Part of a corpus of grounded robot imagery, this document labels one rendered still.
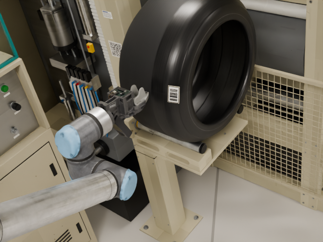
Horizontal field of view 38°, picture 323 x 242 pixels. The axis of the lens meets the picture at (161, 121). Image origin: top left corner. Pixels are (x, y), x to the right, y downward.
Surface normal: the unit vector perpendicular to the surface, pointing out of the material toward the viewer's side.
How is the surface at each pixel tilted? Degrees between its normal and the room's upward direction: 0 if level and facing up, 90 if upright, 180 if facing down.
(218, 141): 0
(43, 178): 90
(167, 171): 90
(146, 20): 28
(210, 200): 0
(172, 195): 90
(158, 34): 37
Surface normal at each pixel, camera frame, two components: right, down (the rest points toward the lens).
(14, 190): 0.77, 0.29
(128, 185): 0.88, 0.27
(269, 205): -0.17, -0.76
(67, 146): -0.64, 0.40
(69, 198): 0.80, -0.31
